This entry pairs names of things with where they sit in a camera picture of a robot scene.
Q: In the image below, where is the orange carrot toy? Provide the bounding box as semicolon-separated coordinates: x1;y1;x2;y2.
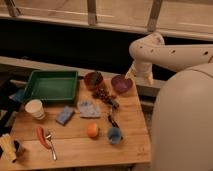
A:
36;127;50;149

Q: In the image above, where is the purple bowl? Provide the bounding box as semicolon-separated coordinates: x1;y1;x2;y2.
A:
111;75;133;94

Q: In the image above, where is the orange fruit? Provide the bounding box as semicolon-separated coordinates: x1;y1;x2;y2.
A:
87;123;99;138

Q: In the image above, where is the dark utensil with black handle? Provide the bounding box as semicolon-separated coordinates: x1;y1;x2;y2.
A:
107;107;119;128

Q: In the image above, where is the blue sponge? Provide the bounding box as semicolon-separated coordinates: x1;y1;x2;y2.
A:
56;106;74;126

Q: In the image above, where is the light blue crumpled cloth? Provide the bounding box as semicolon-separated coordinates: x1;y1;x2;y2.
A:
77;100;101;118

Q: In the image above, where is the red-brown bowl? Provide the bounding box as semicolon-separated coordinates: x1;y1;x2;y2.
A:
84;71;103;91

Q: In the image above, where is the blue cup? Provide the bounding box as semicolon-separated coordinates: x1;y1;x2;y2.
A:
107;127;122;144

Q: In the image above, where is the white paper cup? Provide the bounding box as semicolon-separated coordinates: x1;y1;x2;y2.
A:
25;99;45;120

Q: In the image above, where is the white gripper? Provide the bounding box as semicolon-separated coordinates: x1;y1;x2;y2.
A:
125;61;154;85

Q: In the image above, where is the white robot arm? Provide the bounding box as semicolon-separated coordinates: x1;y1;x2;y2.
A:
129;32;213;171

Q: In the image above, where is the bunch of dark grapes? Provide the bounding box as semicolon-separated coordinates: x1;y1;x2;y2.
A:
92;88;119;109

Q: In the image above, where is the green plastic tray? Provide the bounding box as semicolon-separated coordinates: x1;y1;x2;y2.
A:
23;70;78;103

